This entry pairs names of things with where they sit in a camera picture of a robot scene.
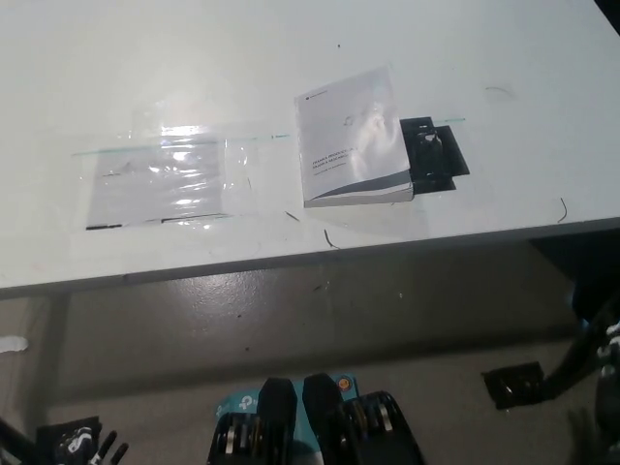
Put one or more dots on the black flat bracket piece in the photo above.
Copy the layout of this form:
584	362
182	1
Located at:
446	155

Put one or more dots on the white tape strip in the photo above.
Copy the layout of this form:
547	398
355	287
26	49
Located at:
12	344

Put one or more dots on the clear plastic zip bag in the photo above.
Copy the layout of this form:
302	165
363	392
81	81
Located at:
242	160

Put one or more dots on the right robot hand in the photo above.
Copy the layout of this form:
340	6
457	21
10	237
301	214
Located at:
611	353

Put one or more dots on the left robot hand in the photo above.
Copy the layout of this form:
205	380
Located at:
89	448

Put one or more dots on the white grey softcover book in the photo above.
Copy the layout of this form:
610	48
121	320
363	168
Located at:
349	145

